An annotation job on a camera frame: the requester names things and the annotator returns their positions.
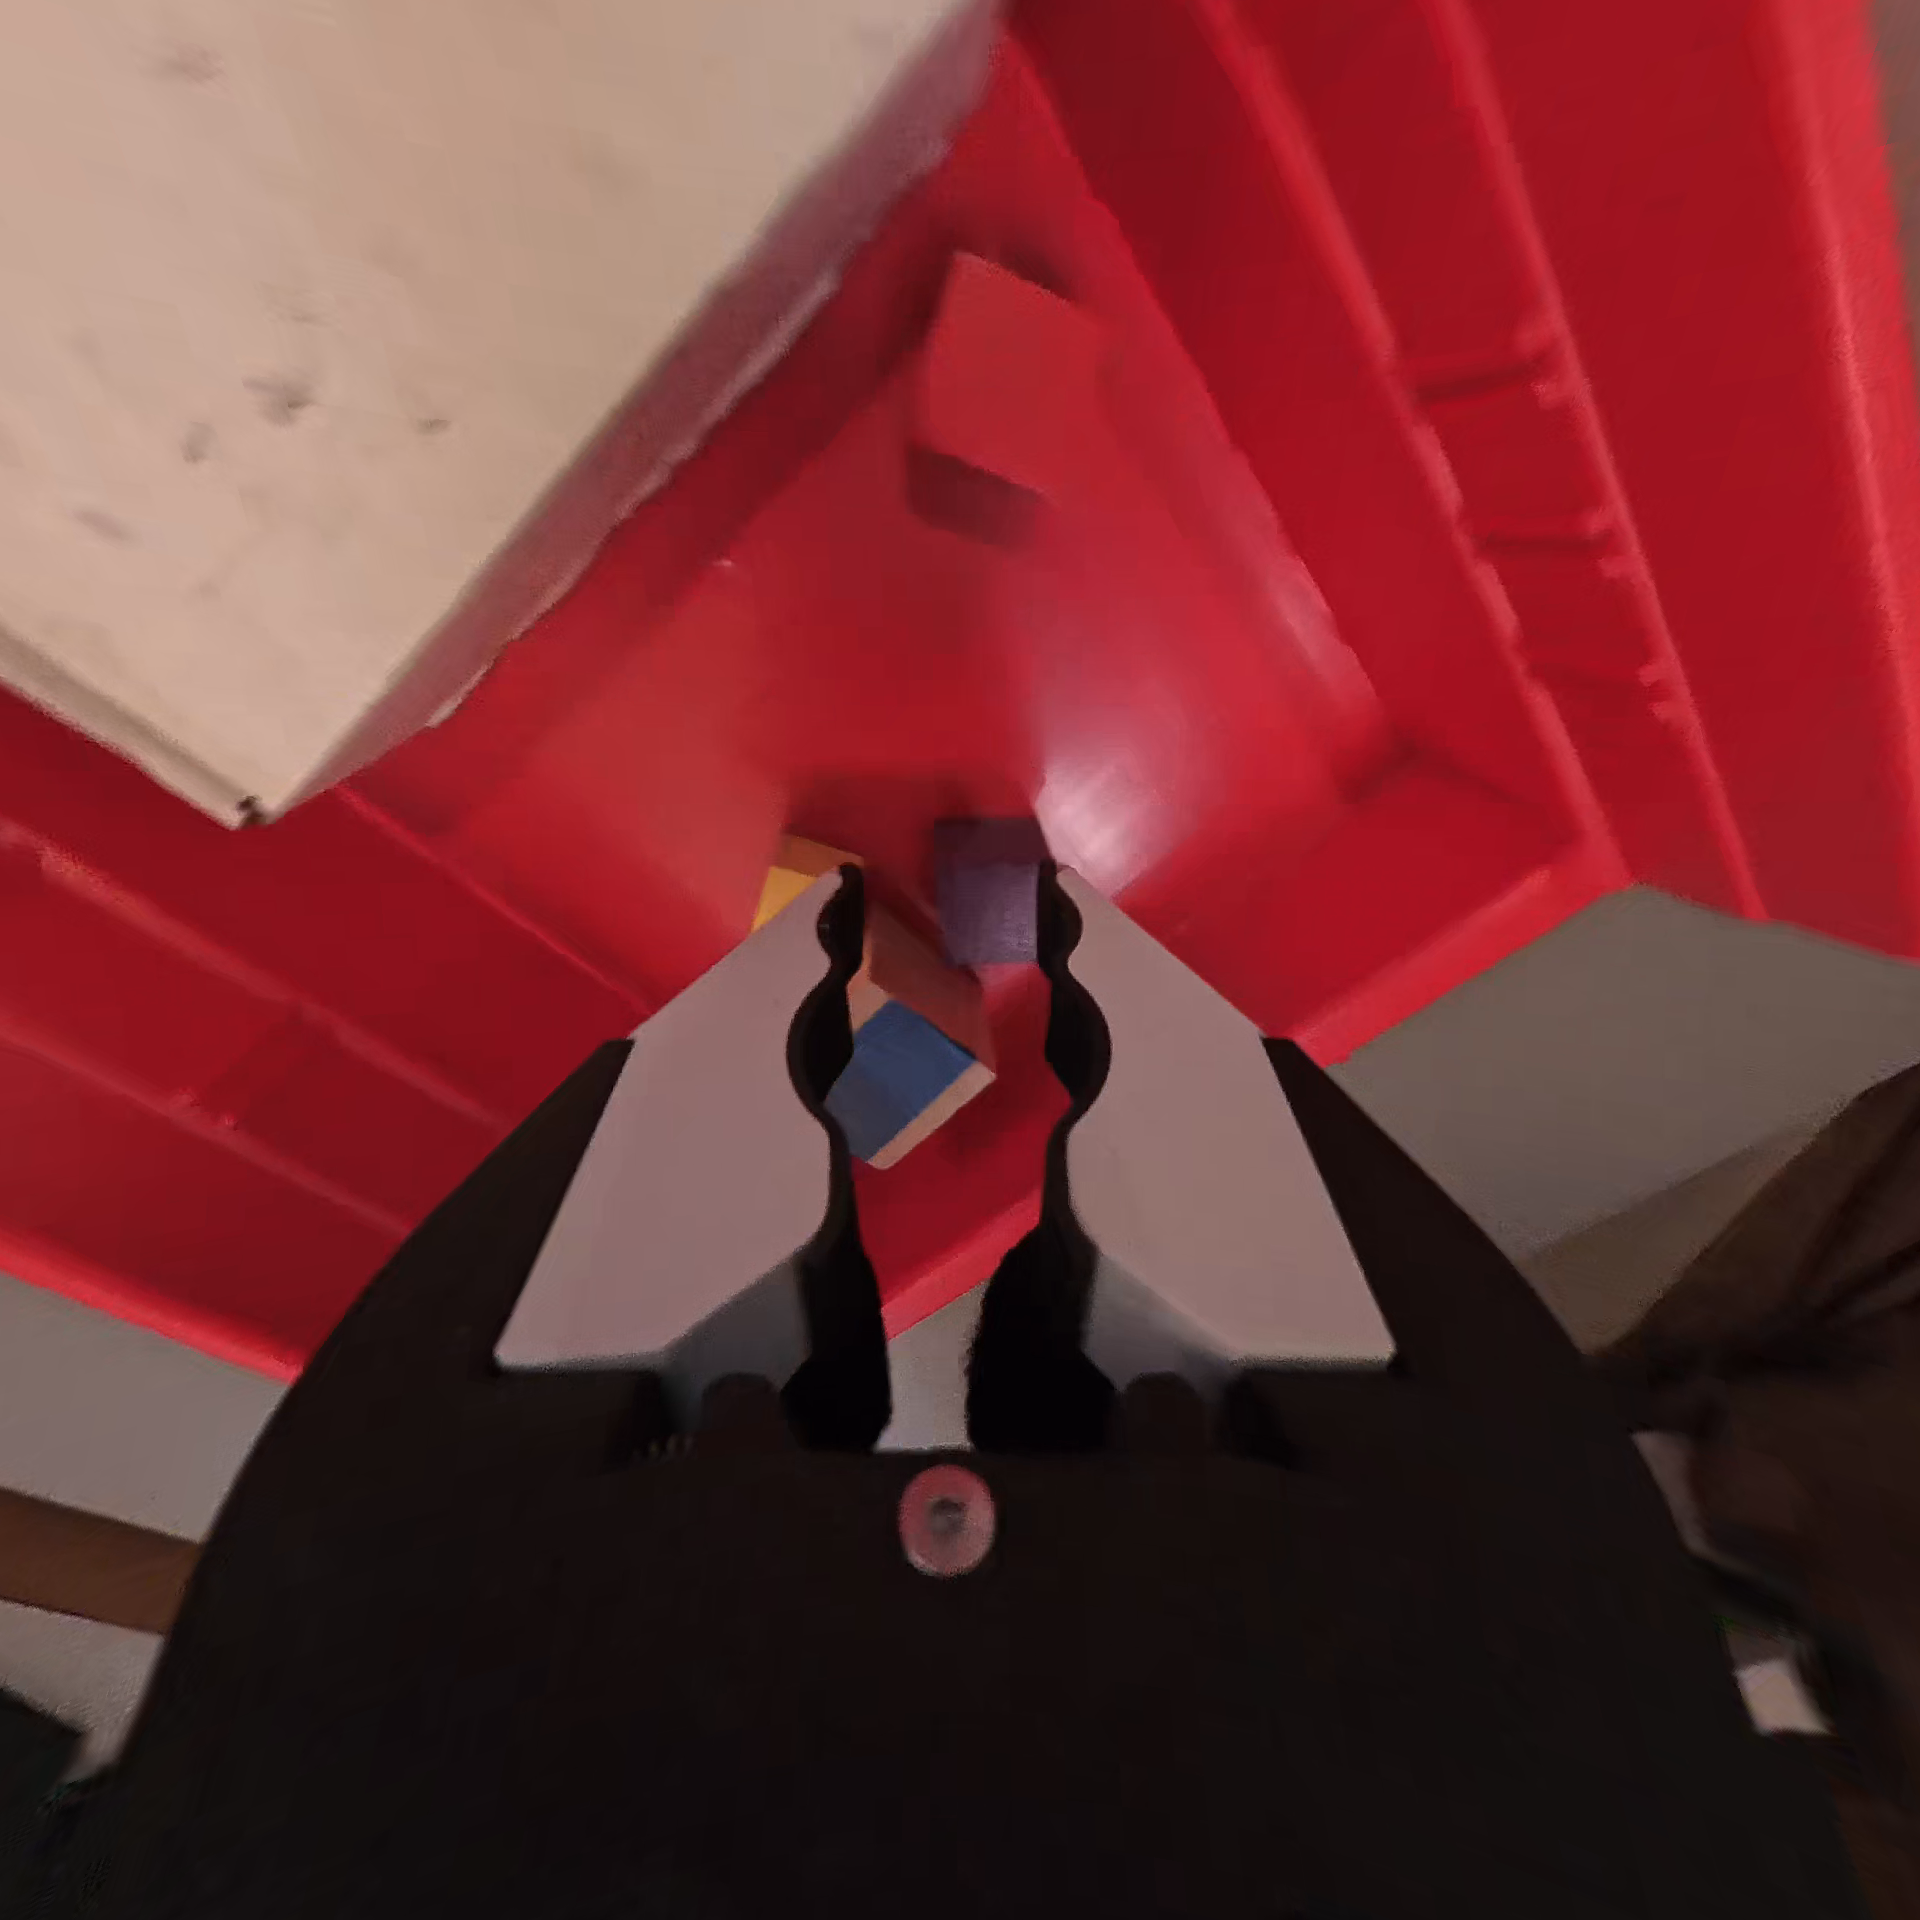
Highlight red cube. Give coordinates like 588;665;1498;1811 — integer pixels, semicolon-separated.
900;252;1113;550

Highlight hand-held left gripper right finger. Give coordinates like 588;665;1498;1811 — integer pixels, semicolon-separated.
966;862;1402;1455

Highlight wooden block with blue band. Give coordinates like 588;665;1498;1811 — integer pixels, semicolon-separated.
826;900;999;1174

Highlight red plastic bin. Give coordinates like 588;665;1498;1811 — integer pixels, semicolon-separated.
0;0;1920;1384

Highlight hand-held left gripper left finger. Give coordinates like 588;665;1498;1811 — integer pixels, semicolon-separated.
497;867;893;1449

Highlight purple cube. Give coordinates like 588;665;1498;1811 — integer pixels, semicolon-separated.
932;817;1051;970

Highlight yellow cube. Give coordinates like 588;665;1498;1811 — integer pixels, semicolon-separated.
749;834;873;940

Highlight white cardboard box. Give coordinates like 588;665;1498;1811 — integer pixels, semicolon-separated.
0;0;1009;830

